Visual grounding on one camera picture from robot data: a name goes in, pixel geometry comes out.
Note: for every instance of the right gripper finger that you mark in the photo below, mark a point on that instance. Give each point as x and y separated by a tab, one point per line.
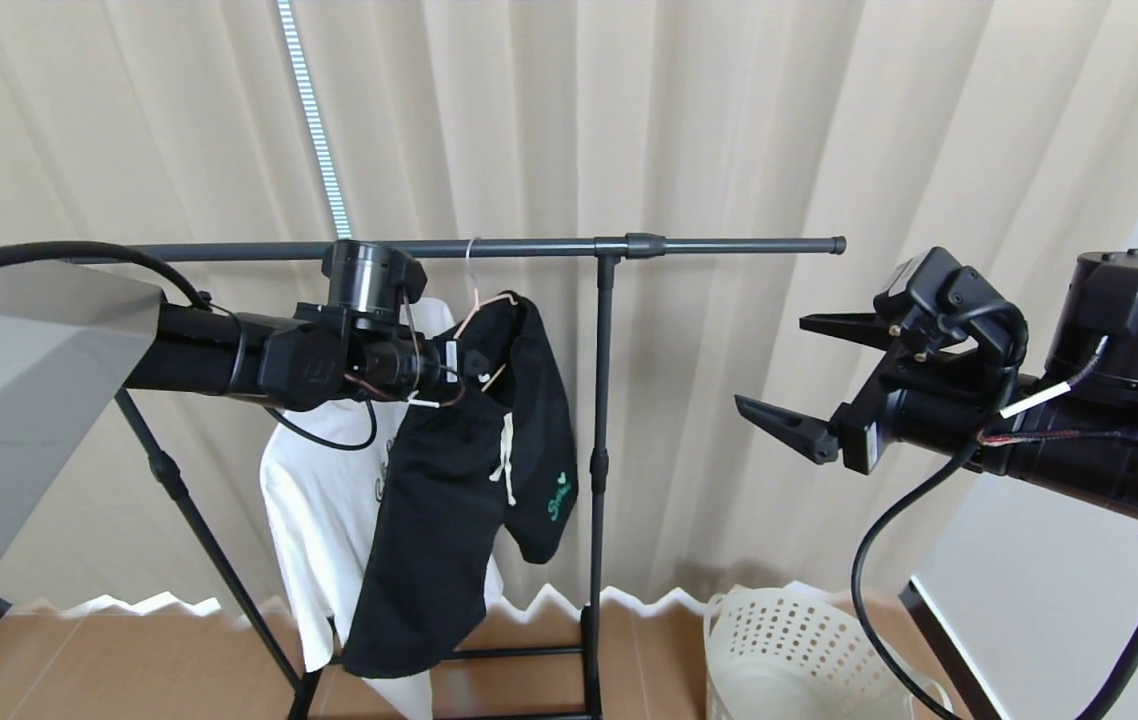
794	428
849	330

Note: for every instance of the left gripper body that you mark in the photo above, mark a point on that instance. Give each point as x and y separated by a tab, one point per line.
429	365

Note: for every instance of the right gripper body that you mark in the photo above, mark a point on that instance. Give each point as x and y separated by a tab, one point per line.
929	410

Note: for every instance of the pink clothes hanger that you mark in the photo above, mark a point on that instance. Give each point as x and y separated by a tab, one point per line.
472	270

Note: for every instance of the black garment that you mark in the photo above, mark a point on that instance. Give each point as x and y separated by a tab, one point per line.
439	540

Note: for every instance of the white garment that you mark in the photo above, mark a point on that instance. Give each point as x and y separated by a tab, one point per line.
319	520

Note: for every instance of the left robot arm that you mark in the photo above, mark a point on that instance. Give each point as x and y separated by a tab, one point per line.
29	400

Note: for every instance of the white laundry basket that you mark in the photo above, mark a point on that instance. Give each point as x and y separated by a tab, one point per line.
779	660

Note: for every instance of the black clothes rack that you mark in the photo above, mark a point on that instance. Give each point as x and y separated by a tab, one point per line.
629	245

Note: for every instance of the beige curtain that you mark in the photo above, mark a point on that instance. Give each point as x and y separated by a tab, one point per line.
729	120

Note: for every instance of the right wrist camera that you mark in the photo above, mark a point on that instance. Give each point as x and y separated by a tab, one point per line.
939	295

